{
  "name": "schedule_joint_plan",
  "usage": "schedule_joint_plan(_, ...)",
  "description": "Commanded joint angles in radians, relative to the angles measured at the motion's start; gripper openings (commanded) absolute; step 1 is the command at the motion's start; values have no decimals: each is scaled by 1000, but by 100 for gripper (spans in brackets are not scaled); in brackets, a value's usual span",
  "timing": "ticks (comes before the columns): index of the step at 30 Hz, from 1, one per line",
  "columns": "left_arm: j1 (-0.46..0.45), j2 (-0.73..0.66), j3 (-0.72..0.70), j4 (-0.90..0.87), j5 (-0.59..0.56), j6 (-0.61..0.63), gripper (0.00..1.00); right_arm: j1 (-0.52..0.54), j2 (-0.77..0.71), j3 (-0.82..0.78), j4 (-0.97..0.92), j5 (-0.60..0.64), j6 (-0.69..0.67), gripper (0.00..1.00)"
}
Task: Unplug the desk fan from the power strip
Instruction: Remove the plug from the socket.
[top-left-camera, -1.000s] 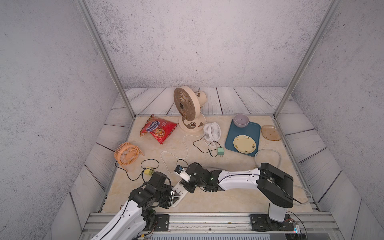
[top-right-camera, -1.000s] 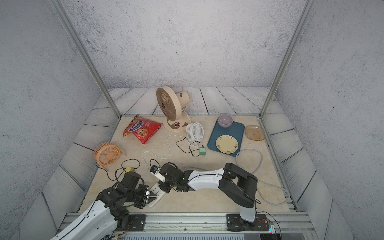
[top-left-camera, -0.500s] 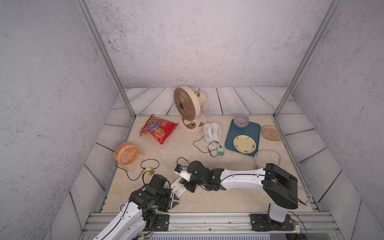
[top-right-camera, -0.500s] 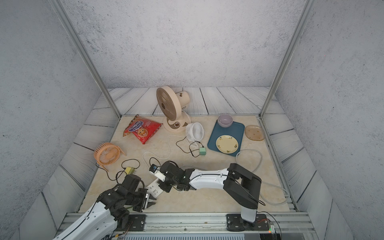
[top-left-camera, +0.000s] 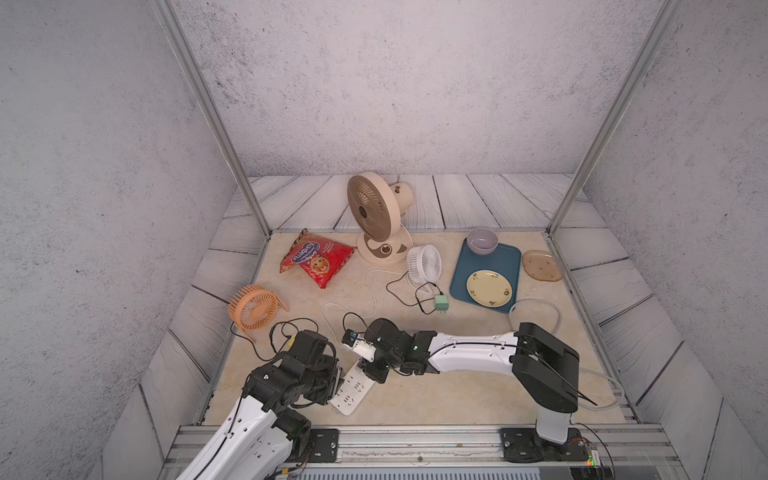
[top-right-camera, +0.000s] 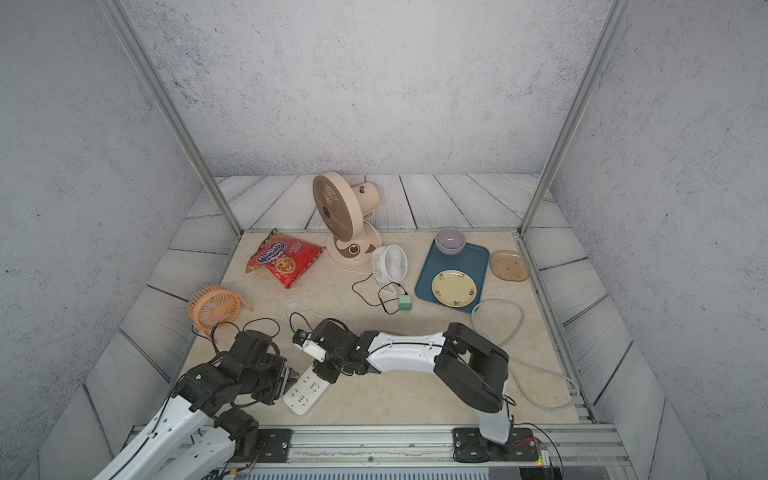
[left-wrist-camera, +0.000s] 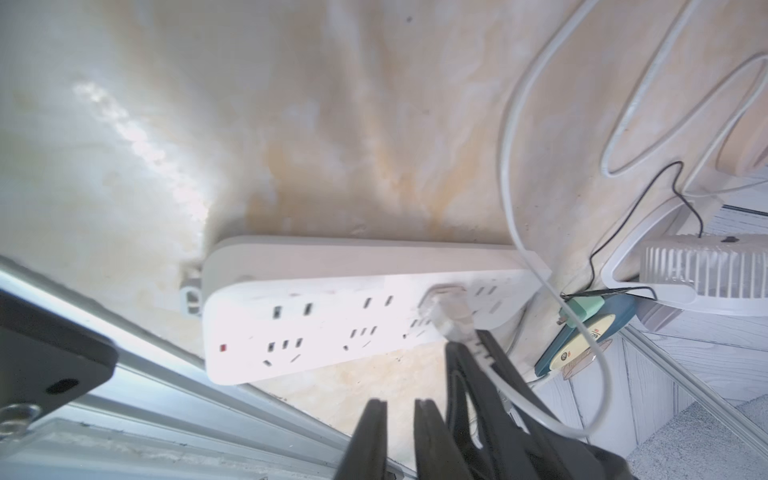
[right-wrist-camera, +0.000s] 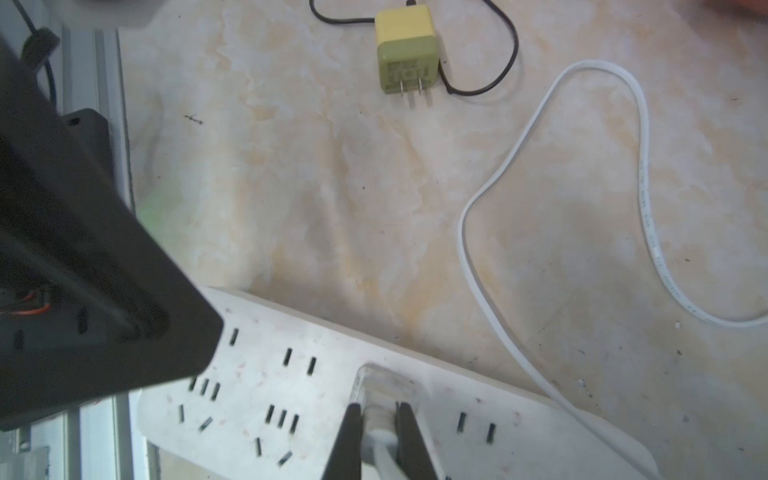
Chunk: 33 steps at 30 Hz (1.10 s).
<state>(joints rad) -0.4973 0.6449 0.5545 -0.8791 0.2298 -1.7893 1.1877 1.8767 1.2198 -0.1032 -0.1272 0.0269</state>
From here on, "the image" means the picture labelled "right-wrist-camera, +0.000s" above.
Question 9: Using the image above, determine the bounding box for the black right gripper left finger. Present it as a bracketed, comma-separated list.
[321, 403, 363, 480]

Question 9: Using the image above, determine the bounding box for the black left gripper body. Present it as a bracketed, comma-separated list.
[1, 46, 223, 431]

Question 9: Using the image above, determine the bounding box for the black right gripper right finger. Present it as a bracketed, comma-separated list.
[395, 402, 438, 480]

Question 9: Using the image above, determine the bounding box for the white fan plug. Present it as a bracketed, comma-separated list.
[350, 363, 442, 479]

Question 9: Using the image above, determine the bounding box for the white power strip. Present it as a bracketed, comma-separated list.
[138, 288, 658, 479]

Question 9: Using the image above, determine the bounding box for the white fan cable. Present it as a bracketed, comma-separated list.
[457, 58, 768, 480]

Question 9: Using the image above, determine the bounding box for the yellow usb charger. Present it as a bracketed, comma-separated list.
[374, 2, 439, 95]

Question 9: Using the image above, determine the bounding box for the black usb cable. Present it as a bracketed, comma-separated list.
[308, 0, 521, 98]

